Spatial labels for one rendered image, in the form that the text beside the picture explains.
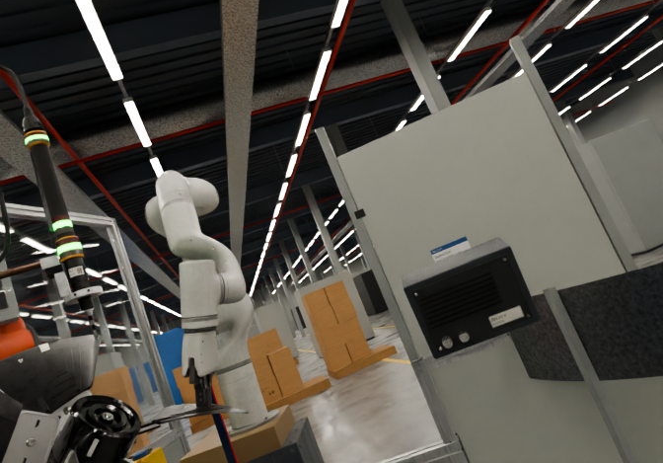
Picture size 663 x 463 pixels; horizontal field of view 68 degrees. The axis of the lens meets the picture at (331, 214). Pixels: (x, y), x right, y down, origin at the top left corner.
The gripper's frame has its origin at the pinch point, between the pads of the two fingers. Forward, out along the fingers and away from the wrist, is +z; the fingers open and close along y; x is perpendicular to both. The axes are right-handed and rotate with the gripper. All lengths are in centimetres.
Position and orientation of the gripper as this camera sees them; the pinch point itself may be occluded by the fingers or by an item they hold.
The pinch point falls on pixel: (203, 397)
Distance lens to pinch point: 124.2
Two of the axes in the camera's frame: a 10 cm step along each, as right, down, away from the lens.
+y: -2.0, -1.1, -9.7
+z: 0.8, 9.9, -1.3
